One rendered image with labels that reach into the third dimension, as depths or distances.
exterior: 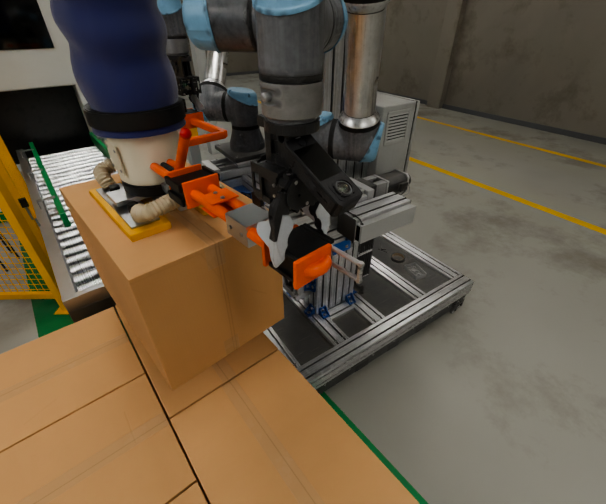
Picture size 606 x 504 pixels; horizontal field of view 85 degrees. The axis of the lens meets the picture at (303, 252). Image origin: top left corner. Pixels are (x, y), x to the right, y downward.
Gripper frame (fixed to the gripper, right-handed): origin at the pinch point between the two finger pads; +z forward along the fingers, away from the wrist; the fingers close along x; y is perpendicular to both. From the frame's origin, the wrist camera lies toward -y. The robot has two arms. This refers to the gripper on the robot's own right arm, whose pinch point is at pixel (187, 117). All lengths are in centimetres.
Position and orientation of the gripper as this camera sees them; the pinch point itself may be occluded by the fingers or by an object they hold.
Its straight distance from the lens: 136.2
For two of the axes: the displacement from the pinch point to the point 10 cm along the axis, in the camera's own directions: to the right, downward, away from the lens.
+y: 6.7, 4.2, -6.0
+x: 7.4, -3.9, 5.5
